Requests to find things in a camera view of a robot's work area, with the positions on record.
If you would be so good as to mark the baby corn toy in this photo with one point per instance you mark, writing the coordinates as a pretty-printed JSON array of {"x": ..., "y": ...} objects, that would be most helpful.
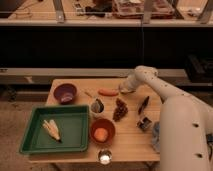
[{"x": 52, "y": 129}]

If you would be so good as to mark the brown grape bunch toy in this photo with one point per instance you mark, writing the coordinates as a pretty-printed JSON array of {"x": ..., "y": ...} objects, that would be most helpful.
[{"x": 120, "y": 111}]

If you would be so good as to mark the green plastic tray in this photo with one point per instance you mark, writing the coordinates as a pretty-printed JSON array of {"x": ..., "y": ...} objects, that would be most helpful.
[{"x": 72, "y": 122}]

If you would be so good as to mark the pale sponge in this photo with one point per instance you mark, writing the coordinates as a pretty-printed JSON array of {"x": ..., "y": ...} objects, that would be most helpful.
[{"x": 125, "y": 91}]

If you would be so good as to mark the orange bowl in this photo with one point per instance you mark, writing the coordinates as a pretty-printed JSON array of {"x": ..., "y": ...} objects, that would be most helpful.
[{"x": 106, "y": 124}]

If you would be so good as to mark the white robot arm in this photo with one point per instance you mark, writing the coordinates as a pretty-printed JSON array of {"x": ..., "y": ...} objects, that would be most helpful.
[{"x": 185, "y": 120}]

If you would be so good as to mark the cluttered tray on shelf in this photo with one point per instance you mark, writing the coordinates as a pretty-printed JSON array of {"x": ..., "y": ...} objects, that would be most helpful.
[{"x": 135, "y": 8}]

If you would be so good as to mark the dark eggplant toy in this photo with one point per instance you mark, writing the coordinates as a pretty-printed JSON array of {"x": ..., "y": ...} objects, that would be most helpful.
[{"x": 143, "y": 105}]

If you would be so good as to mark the black box on right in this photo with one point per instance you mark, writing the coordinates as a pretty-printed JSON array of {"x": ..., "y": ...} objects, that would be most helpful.
[{"x": 199, "y": 70}]

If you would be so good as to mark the orange carrot toy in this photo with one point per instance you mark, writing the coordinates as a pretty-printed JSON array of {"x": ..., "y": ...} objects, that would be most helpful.
[{"x": 108, "y": 92}]

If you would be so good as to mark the orange round fruit toy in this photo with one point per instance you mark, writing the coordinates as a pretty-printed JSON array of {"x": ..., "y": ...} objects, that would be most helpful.
[{"x": 101, "y": 134}]

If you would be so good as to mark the blue grey mug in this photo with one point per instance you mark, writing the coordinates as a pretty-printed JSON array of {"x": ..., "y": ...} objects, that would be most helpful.
[{"x": 156, "y": 137}]

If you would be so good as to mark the purple bowl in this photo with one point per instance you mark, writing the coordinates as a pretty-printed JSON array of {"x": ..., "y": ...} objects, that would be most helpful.
[{"x": 65, "y": 93}]

